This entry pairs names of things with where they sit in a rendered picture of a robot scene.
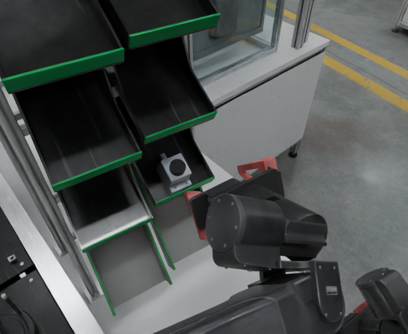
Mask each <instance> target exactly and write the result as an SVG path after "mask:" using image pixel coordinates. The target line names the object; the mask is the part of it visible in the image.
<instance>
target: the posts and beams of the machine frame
mask: <svg viewBox="0 0 408 334"><path fill-rule="evenodd" d="M311 6H312V0H300V1H299V8H298V12H297V19H296V23H295V29H294V33H293V40H292V44H291V47H293V48H294V47H295V49H297V50H298V49H300V48H302V47H303V44H304V40H305V34H306V28H307V25H308V19H309V15H310V10H311Z"/></svg>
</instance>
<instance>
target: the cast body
mask: <svg viewBox="0 0 408 334"><path fill-rule="evenodd" d="M159 160H160V161H161V163H160V164H158V165H157V169H156V171H157V173H158V175H159V177H160V179H161V181H162V183H163V185H164V187H165V189H166V191H167V193H168V195H169V196H171V195H173V194H176V193H178V192H180V191H182V190H185V189H186V188H189V187H190V186H191V185H192V183H191V181H190V179H189V177H190V175H191V173H192V172H191V171H190V168H189V167H188V165H187V163H186V161H185V159H184V157H183V156H182V154H181V153H180V154H177V155H174V156H171V157H170V158H167V157H166V155H165V153H163V154H160V157H159Z"/></svg>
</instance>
